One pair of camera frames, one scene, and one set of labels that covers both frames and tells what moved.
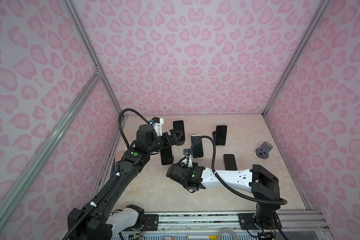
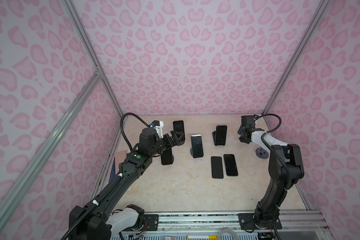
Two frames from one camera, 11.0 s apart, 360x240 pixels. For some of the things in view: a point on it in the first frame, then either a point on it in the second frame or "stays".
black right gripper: [193, 165] -> [241, 130]
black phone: [230, 162] stays
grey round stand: [263, 152] stays
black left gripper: [167, 141] stays
